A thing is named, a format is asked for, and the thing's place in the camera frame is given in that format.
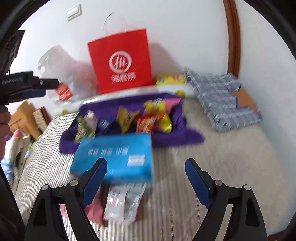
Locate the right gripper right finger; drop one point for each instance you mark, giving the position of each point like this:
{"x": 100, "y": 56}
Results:
{"x": 246, "y": 220}

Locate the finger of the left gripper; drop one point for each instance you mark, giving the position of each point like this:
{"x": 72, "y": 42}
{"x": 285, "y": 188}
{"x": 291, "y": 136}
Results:
{"x": 34, "y": 93}
{"x": 45, "y": 83}

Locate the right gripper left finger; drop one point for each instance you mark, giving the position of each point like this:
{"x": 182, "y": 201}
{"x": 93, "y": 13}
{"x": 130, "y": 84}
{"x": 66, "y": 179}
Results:
{"x": 45, "y": 221}

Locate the pink white snack packet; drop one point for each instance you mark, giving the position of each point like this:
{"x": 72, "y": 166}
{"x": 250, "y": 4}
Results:
{"x": 91, "y": 120}

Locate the blue snack packet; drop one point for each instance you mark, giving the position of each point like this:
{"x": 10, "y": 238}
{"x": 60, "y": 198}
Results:
{"x": 103, "y": 125}

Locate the pink yellow snack packet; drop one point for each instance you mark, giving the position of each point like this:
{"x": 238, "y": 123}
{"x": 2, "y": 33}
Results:
{"x": 171, "y": 103}

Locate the person's left hand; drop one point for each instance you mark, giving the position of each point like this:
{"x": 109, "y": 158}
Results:
{"x": 4, "y": 131}

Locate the wooden headboard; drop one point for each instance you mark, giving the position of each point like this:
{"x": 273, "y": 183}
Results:
{"x": 23, "y": 119}

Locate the brown framed picture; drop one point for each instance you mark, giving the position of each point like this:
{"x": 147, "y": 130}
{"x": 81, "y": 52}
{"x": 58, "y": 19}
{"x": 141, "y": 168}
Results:
{"x": 41, "y": 118}

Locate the white Miniso plastic bag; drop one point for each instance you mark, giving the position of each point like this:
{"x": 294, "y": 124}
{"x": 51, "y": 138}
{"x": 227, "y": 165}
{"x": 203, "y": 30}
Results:
{"x": 77, "y": 79}

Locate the rolled fruit print mat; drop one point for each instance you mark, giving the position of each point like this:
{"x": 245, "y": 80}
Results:
{"x": 73, "y": 106}

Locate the pink snack packet front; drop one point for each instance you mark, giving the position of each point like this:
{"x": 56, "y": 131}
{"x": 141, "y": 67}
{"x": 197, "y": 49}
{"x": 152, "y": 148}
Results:
{"x": 94, "y": 211}

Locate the pink dotted snack packet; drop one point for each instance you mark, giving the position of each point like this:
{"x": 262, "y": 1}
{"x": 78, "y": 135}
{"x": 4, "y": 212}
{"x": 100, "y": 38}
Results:
{"x": 123, "y": 202}

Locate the red paper shopping bag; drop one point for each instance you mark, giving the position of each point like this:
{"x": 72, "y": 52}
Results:
{"x": 120, "y": 57}

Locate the blue tissue pack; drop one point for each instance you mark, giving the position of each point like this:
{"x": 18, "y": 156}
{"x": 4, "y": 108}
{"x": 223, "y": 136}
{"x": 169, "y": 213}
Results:
{"x": 128, "y": 157}

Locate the purple towel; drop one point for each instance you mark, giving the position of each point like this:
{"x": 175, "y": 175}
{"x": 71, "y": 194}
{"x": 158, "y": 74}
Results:
{"x": 180, "y": 135}

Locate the red snack packet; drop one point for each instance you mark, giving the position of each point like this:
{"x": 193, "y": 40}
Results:
{"x": 145, "y": 123}

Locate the grey checked folded fabric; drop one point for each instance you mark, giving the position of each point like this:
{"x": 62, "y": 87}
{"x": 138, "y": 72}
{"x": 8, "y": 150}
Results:
{"x": 226, "y": 103}

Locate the white wall switch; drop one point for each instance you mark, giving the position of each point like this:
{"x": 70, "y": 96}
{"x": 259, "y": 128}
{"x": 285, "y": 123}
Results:
{"x": 73, "y": 12}

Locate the yellow bag by wall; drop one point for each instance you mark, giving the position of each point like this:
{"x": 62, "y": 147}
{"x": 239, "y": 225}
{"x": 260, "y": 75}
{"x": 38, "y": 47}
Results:
{"x": 169, "y": 79}

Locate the brown door frame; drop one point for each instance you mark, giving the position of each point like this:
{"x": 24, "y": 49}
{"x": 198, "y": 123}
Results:
{"x": 234, "y": 37}

